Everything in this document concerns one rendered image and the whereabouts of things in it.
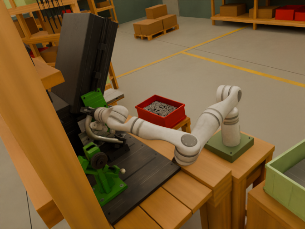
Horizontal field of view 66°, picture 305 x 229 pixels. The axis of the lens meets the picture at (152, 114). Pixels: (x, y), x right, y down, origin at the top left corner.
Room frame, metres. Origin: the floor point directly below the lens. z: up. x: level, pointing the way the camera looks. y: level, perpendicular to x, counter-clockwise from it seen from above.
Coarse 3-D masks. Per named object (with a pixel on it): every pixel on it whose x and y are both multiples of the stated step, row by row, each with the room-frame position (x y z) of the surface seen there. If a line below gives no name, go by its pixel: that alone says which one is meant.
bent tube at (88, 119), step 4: (92, 108) 1.10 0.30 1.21; (88, 116) 1.08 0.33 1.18; (88, 120) 1.07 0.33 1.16; (84, 124) 1.07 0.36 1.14; (88, 124) 1.06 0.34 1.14; (88, 128) 1.05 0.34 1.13; (88, 132) 1.04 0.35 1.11; (92, 132) 1.05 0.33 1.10; (92, 136) 1.04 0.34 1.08; (96, 136) 1.05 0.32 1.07; (100, 136) 1.06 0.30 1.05; (104, 136) 1.08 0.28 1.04; (96, 140) 1.05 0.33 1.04; (100, 140) 1.05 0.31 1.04; (104, 140) 1.06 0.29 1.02; (108, 140) 1.06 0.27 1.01; (112, 140) 1.07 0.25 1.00; (116, 140) 1.08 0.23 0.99; (120, 140) 1.09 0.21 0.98
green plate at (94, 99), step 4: (92, 92) 1.18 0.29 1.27; (96, 92) 1.19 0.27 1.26; (100, 92) 1.19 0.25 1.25; (80, 96) 1.14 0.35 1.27; (84, 96) 1.15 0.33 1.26; (88, 96) 1.16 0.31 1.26; (92, 96) 1.17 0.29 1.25; (96, 96) 1.18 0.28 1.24; (100, 96) 1.19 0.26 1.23; (84, 100) 1.14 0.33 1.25; (88, 100) 1.15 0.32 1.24; (92, 100) 1.16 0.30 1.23; (96, 100) 1.17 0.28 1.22; (100, 100) 1.18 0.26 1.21; (104, 100) 1.19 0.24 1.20; (84, 104) 1.13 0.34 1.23; (88, 104) 1.14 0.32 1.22; (92, 104) 1.15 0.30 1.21; (96, 104) 1.16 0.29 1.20; (100, 104) 1.17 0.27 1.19; (104, 104) 1.18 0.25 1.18; (92, 120) 1.11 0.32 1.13
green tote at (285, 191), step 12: (300, 144) 0.78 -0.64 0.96; (288, 156) 0.75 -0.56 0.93; (300, 156) 0.79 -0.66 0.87; (276, 168) 0.72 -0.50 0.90; (288, 168) 0.76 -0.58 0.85; (276, 180) 0.66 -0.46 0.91; (288, 180) 0.61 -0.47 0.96; (276, 192) 0.65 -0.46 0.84; (288, 192) 0.60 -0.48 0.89; (300, 192) 0.56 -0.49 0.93; (288, 204) 0.59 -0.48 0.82; (300, 204) 0.55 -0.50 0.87; (300, 216) 0.54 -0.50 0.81
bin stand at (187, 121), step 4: (184, 120) 1.41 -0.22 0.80; (188, 120) 1.42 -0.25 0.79; (180, 124) 1.37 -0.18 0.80; (184, 124) 1.43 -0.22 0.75; (188, 124) 1.41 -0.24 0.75; (172, 128) 1.35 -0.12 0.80; (176, 128) 1.35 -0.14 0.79; (184, 128) 1.41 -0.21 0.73; (188, 128) 1.42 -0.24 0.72; (188, 132) 1.41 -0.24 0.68
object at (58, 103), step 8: (56, 96) 1.29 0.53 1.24; (56, 104) 1.18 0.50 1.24; (64, 104) 1.16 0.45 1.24; (56, 112) 1.10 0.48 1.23; (64, 112) 1.12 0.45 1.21; (64, 120) 1.11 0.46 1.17; (72, 120) 1.13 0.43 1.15; (64, 128) 1.10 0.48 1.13; (72, 128) 1.12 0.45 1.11; (72, 136) 1.11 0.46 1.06; (72, 144) 1.10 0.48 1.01; (80, 144) 1.12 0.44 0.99; (80, 152) 1.12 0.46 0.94
